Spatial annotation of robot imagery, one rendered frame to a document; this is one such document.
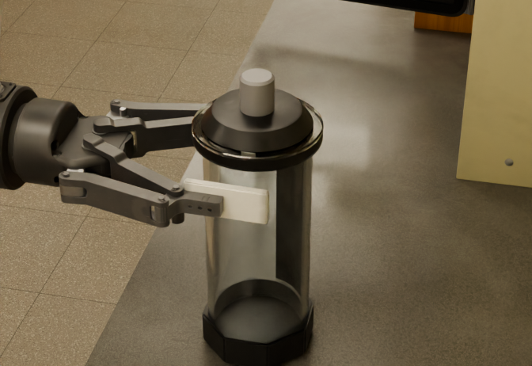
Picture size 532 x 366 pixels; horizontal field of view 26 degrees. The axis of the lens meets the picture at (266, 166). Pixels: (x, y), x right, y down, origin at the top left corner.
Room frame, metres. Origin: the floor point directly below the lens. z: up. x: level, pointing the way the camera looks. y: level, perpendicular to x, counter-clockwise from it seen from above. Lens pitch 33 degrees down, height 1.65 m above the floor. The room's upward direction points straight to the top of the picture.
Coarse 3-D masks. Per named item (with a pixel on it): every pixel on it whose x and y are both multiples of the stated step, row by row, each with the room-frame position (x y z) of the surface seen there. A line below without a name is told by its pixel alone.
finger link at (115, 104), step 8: (112, 104) 0.90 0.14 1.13; (120, 104) 0.90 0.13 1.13; (128, 104) 0.90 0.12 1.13; (136, 104) 0.90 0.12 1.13; (144, 104) 0.90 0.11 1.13; (152, 104) 0.90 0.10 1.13; (160, 104) 0.90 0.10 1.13; (168, 104) 0.90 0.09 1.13; (176, 104) 0.90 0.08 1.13; (184, 104) 0.90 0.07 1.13; (192, 104) 0.90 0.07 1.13; (200, 104) 0.90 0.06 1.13; (128, 112) 0.90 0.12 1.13; (136, 112) 0.89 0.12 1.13; (144, 112) 0.89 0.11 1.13; (152, 112) 0.89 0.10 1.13; (160, 112) 0.89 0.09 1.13; (168, 112) 0.89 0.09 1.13; (176, 112) 0.89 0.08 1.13; (184, 112) 0.89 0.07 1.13; (192, 112) 0.89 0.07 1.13; (144, 120) 0.89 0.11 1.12
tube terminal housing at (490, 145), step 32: (480, 0) 1.07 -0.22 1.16; (512, 0) 1.07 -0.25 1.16; (480, 32) 1.07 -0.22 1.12; (512, 32) 1.06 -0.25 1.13; (480, 64) 1.07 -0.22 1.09; (512, 64) 1.06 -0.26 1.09; (480, 96) 1.07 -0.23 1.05; (512, 96) 1.06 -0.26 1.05; (480, 128) 1.07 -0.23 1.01; (512, 128) 1.06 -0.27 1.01; (480, 160) 1.07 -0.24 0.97; (512, 160) 1.06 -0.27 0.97
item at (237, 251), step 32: (192, 128) 0.80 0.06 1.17; (320, 128) 0.80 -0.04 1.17; (256, 160) 0.76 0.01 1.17; (288, 192) 0.77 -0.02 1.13; (224, 224) 0.78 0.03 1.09; (256, 224) 0.77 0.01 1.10; (288, 224) 0.77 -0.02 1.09; (224, 256) 0.78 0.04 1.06; (256, 256) 0.77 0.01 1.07; (288, 256) 0.77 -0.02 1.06; (224, 288) 0.78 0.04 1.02; (256, 288) 0.77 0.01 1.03; (288, 288) 0.77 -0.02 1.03; (224, 320) 0.78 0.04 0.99; (256, 320) 0.77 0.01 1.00; (288, 320) 0.78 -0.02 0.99
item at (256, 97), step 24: (264, 72) 0.82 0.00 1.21; (240, 96) 0.81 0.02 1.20; (264, 96) 0.80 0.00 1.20; (288, 96) 0.83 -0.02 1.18; (216, 120) 0.79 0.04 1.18; (240, 120) 0.79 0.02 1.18; (264, 120) 0.79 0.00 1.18; (288, 120) 0.79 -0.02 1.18; (312, 120) 0.81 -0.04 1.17; (240, 144) 0.77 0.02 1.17; (264, 144) 0.77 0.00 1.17; (288, 144) 0.77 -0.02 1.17
